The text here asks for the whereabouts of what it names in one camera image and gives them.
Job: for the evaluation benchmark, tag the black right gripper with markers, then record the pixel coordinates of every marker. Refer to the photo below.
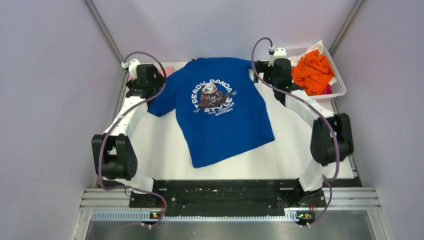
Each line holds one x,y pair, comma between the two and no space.
263,66

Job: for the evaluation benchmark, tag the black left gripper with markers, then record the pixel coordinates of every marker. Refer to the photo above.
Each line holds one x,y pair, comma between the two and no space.
159,80

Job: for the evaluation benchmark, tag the blue panda print t-shirt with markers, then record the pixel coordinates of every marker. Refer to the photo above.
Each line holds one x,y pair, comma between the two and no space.
217,107

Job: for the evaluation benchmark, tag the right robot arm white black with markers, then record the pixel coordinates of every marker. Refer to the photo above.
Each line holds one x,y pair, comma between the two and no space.
331,138

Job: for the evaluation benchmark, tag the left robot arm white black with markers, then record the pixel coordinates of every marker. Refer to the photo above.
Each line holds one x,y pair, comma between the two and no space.
114,157

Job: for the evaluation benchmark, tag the folded pink t-shirt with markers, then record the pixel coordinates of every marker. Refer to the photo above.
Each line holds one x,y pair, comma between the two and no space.
167,70

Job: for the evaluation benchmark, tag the orange t-shirt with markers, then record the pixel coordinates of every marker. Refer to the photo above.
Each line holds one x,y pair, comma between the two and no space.
313,73

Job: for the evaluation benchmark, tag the white t-shirt in basket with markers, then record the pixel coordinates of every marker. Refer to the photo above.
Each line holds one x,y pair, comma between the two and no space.
295,53

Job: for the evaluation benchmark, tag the magenta garment in basket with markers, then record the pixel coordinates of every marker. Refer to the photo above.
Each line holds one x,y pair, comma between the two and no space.
327,90

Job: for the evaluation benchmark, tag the white plastic laundry basket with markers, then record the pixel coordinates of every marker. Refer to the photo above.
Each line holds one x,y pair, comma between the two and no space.
337,84

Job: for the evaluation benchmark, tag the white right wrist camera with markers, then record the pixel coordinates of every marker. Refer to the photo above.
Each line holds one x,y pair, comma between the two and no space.
275,53

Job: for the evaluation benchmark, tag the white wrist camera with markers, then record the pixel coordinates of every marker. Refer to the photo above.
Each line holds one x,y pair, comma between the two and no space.
275,53
131,67

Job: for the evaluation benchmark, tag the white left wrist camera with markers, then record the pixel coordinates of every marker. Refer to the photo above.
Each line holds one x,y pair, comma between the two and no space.
131,67

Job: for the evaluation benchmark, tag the left metal corner post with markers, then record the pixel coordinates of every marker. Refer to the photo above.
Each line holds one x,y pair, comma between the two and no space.
104,31

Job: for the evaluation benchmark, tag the metal corner post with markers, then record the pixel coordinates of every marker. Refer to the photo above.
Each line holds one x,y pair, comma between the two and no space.
104,31
344,28

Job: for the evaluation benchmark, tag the right metal corner post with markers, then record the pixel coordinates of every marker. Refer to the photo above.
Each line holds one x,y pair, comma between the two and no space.
344,28

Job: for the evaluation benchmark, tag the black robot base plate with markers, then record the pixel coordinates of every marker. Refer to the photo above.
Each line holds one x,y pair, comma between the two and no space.
235,198

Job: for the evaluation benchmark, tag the aluminium frame rail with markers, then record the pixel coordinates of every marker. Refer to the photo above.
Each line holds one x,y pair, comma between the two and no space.
115,206

